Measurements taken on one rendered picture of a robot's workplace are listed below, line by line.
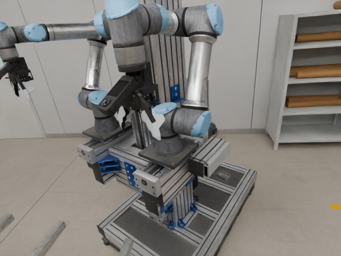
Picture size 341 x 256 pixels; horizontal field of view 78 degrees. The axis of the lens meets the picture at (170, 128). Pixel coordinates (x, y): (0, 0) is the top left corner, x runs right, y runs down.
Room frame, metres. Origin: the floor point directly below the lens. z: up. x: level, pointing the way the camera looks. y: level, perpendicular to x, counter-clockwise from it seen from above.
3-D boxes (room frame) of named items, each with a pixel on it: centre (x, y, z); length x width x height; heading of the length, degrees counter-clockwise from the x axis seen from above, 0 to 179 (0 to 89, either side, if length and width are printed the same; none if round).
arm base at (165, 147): (0.91, 0.02, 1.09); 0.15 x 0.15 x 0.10
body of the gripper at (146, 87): (0.57, 0.08, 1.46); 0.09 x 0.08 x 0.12; 140
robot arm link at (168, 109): (0.90, 0.01, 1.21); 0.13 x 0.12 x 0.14; 57
